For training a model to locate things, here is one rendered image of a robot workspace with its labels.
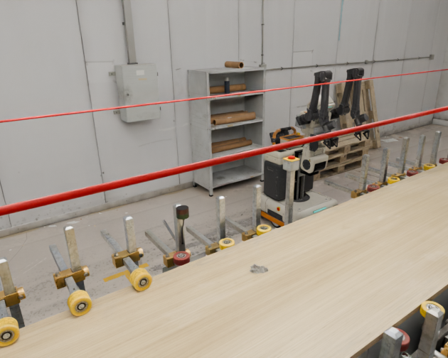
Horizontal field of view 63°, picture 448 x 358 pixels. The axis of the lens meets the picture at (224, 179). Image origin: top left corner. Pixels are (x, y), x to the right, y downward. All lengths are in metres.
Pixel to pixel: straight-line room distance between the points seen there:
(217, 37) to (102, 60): 1.50
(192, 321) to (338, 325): 0.53
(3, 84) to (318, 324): 3.52
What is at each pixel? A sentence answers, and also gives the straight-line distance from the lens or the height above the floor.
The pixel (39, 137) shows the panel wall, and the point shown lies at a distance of 4.21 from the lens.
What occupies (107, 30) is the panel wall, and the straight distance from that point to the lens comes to 4.30.
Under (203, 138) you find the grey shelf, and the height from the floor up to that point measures 0.74.
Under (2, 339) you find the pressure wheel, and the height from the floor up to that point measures 0.93.
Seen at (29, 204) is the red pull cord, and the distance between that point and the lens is 0.35.
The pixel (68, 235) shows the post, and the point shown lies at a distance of 1.62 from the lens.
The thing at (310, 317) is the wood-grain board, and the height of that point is 0.90.
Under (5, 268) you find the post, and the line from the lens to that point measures 1.64.
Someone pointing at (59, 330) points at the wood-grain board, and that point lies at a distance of 1.55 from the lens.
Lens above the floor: 1.87
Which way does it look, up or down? 21 degrees down
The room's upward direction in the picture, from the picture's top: 1 degrees counter-clockwise
